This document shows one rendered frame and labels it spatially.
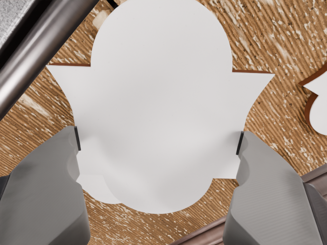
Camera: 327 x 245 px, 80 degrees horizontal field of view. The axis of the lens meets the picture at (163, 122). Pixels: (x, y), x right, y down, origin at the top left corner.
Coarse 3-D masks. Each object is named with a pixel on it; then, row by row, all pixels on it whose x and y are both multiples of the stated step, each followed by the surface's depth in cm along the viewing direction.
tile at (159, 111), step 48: (144, 0) 9; (192, 0) 9; (96, 48) 10; (144, 48) 10; (192, 48) 10; (96, 96) 11; (144, 96) 11; (192, 96) 11; (240, 96) 11; (96, 144) 13; (144, 144) 13; (192, 144) 13; (144, 192) 14; (192, 192) 14
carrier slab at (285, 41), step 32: (224, 0) 19; (256, 0) 19; (288, 0) 19; (320, 0) 19; (256, 32) 20; (288, 32) 20; (320, 32) 20; (256, 64) 22; (288, 64) 22; (320, 64) 22; (288, 96) 24; (256, 128) 26; (288, 128) 26; (288, 160) 28; (320, 160) 28
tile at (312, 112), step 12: (324, 72) 21; (300, 84) 22; (312, 84) 22; (324, 84) 22; (312, 96) 23; (324, 96) 22; (312, 108) 23; (324, 108) 23; (312, 120) 24; (324, 120) 24; (324, 132) 25
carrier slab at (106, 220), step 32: (96, 32) 21; (32, 96) 24; (64, 96) 24; (0, 128) 26; (32, 128) 26; (0, 160) 29; (224, 192) 31; (96, 224) 35; (128, 224) 35; (160, 224) 35; (192, 224) 35
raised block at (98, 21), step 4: (100, 12) 17; (104, 12) 17; (108, 12) 18; (96, 16) 18; (100, 16) 18; (104, 16) 18; (96, 20) 18; (100, 20) 18; (104, 20) 18; (96, 24) 18; (100, 24) 18
